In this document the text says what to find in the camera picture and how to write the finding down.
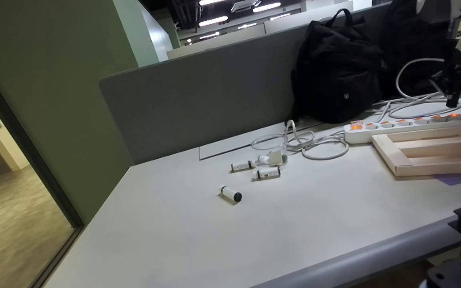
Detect black backpack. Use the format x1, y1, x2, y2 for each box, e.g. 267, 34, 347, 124
290, 7, 386, 126

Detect purple paper sheet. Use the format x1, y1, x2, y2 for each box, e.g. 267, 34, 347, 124
435, 174, 461, 188

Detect thin white charger cable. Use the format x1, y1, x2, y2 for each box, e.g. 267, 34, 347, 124
250, 119, 352, 162

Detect white power strip orange switches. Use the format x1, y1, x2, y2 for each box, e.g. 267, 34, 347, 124
342, 111, 461, 146

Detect grey desk divider panel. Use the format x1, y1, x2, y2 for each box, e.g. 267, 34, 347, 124
99, 23, 314, 167

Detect thick white power strip cable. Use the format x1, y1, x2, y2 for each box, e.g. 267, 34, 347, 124
373, 57, 461, 122

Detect white charger plug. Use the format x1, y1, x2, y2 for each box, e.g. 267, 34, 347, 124
258, 151, 290, 169

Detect large black fabric bag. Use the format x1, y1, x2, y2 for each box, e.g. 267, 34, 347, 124
379, 0, 461, 100

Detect ceiling light strip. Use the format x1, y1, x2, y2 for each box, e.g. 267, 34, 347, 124
197, 15, 230, 30
251, 0, 283, 15

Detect light wooden frame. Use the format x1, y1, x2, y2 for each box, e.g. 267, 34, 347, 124
371, 124, 461, 180

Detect white cylinder black cap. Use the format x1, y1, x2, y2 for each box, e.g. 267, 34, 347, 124
229, 159, 254, 175
218, 185, 245, 206
253, 166, 283, 183

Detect black door frame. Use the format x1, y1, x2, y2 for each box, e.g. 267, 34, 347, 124
0, 54, 85, 288

